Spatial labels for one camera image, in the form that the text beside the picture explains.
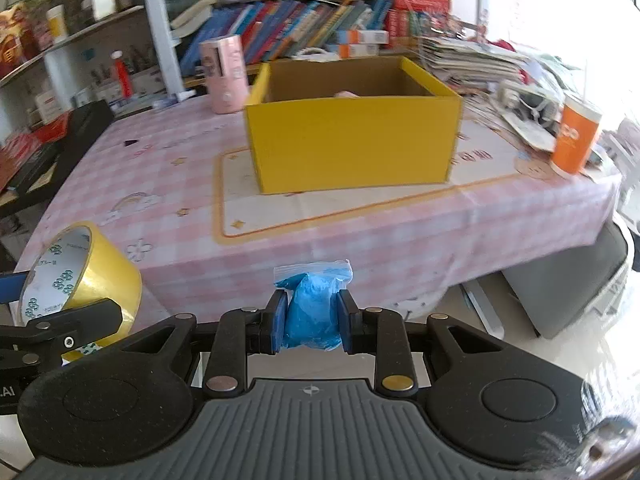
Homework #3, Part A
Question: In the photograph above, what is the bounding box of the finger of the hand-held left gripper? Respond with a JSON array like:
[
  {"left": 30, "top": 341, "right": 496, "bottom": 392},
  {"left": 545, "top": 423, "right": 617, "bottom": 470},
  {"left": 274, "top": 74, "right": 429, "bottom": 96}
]
[
  {"left": 0, "top": 299, "right": 124, "bottom": 366},
  {"left": 0, "top": 272, "right": 25, "bottom": 305}
]

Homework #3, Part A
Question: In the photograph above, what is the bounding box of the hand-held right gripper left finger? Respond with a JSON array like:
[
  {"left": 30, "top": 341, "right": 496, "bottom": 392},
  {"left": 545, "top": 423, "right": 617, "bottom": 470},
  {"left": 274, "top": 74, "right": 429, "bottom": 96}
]
[{"left": 120, "top": 289, "right": 290, "bottom": 392}]

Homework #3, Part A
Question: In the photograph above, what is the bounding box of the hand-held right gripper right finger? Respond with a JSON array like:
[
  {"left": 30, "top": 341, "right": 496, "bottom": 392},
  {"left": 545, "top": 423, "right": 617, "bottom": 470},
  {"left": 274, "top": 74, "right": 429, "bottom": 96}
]
[{"left": 336, "top": 290, "right": 501, "bottom": 393}]

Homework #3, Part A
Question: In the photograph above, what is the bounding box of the blue item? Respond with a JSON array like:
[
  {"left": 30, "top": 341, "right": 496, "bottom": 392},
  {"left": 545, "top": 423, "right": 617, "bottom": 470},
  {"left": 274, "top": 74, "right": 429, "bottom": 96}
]
[{"left": 273, "top": 259, "right": 354, "bottom": 351}]

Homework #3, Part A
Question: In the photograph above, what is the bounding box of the yellow tape roll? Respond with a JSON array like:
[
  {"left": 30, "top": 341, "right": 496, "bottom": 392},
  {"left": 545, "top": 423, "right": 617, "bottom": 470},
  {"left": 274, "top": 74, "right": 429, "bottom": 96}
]
[{"left": 17, "top": 221, "right": 143, "bottom": 363}]

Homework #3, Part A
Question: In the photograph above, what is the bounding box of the yellow cardboard box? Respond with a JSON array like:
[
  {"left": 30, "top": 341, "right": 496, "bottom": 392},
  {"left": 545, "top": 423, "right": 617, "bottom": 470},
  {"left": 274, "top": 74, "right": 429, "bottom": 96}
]
[{"left": 243, "top": 56, "right": 463, "bottom": 195}]

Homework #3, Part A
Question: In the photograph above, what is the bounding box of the large red packet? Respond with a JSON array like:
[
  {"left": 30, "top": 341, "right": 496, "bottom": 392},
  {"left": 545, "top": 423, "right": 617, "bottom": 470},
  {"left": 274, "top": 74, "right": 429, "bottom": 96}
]
[{"left": 0, "top": 112, "right": 71, "bottom": 191}]

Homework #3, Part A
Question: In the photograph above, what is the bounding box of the red tassel ornament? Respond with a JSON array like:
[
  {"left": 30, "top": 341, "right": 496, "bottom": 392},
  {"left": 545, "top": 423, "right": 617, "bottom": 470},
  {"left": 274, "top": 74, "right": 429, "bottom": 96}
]
[{"left": 111, "top": 50, "right": 135, "bottom": 101}]

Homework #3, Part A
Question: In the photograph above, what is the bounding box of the fortune god canister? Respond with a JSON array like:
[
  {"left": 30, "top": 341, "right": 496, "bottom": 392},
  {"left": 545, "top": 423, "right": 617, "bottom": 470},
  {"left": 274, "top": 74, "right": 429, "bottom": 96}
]
[{"left": 0, "top": 2, "right": 36, "bottom": 81}]

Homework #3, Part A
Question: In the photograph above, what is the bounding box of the pink humidifier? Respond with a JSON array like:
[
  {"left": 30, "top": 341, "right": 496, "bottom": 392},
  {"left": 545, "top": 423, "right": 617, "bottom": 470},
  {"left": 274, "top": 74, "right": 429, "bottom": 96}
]
[{"left": 200, "top": 35, "right": 249, "bottom": 115}]

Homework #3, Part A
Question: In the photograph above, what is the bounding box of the white bottle yellow label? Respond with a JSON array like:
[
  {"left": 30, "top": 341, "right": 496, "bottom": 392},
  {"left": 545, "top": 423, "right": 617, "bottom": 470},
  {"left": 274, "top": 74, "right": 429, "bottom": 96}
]
[{"left": 46, "top": 5, "right": 68, "bottom": 43}]

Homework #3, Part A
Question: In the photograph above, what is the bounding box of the white pearl handbag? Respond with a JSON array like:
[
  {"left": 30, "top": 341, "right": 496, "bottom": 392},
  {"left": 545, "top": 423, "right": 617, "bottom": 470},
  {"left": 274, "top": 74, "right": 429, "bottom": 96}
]
[{"left": 290, "top": 46, "right": 341, "bottom": 61}]

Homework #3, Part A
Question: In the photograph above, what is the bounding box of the white power strip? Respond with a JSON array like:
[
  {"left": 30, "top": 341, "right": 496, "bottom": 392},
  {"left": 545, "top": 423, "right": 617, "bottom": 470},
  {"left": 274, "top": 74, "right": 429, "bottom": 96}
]
[{"left": 497, "top": 80, "right": 561, "bottom": 121}]

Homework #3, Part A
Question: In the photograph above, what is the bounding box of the stack of papers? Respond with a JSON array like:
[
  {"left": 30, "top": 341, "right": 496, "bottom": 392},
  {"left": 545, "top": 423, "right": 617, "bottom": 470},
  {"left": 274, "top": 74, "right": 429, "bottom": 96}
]
[{"left": 420, "top": 35, "right": 538, "bottom": 93}]

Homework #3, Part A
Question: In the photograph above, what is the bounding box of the white bookshelf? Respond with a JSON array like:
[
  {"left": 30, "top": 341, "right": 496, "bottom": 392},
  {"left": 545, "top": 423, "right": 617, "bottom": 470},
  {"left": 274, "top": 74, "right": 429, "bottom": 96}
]
[{"left": 0, "top": 0, "right": 481, "bottom": 126}]

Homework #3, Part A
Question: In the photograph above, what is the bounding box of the row of blue books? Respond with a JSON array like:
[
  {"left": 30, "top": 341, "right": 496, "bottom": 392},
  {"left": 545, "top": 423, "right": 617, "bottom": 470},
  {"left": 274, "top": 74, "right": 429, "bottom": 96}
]
[{"left": 180, "top": 0, "right": 393, "bottom": 73}]

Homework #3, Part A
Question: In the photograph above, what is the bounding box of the orange paper cup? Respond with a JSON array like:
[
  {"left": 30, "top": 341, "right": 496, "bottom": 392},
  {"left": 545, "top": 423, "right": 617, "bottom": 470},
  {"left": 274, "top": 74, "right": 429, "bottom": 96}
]
[{"left": 551, "top": 94, "right": 603, "bottom": 177}]

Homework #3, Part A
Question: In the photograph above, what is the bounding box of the red boxed book set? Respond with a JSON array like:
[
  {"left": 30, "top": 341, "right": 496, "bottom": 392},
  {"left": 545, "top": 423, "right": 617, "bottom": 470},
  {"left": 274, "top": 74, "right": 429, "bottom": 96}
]
[{"left": 387, "top": 0, "right": 451, "bottom": 48}]

